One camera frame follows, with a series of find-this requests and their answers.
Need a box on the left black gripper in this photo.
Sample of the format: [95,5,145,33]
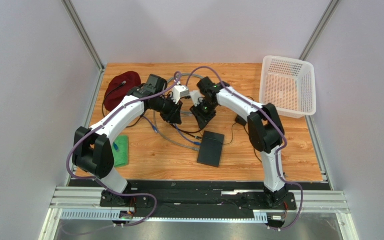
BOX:
[149,95,183,126]

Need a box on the black power adapter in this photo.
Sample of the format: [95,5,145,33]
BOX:
[235,115,247,127]

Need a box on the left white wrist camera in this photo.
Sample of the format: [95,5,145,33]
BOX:
[171,85,190,104]

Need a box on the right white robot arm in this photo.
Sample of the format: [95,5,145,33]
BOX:
[189,77,288,202]

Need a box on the black braided ethernet cable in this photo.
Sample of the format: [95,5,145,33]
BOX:
[101,80,145,129]

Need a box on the white plastic basket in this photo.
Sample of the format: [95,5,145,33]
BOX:
[258,55,317,119]

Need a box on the thin black power cord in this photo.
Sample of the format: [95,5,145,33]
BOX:
[168,96,263,164]

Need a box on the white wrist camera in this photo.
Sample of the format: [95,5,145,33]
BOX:
[171,85,190,104]
[189,90,204,107]

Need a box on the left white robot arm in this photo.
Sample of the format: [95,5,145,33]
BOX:
[66,71,182,197]

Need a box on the green cloth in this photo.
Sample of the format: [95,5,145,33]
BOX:
[112,135,129,168]

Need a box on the black network switch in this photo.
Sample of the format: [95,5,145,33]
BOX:
[197,131,225,168]

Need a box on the dark red cloth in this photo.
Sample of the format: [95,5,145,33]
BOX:
[103,71,142,112]

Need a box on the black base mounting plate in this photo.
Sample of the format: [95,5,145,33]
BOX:
[100,180,298,219]

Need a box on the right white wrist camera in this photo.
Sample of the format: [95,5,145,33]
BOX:
[189,90,204,107]

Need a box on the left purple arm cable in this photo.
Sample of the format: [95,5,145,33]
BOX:
[66,71,183,228]

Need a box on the aluminium frame rail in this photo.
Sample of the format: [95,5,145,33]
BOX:
[40,187,358,240]

